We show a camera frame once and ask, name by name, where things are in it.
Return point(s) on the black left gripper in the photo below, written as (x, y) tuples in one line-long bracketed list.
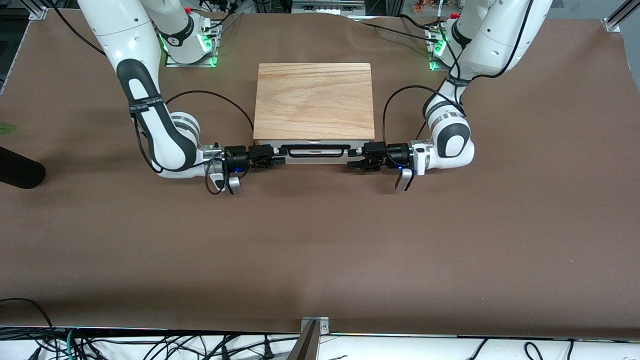
[(396, 154)]

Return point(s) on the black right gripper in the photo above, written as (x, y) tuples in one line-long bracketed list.
[(237, 156)]

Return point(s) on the white-fronted wooden drawer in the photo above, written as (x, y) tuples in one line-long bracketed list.
[(315, 151)]

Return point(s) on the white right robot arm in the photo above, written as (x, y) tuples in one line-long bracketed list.
[(150, 125)]

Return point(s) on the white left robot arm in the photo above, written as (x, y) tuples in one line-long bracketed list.
[(452, 145)]

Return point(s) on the wooden drawer cabinet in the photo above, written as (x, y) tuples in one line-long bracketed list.
[(314, 100)]

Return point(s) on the brown paper table cover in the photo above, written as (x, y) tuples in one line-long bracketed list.
[(320, 240)]

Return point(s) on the grey background device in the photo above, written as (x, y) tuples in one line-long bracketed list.
[(327, 6)]

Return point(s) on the black foam cylinder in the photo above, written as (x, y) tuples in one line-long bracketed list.
[(20, 172)]

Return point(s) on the aluminium corner profile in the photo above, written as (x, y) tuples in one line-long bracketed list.
[(36, 9), (620, 15)]

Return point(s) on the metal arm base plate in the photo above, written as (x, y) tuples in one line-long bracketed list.
[(212, 50), (431, 62)]

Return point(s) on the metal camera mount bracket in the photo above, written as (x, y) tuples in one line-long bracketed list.
[(324, 325)]

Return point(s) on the grey-brown camera mount beam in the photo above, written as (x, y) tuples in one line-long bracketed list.
[(306, 347)]

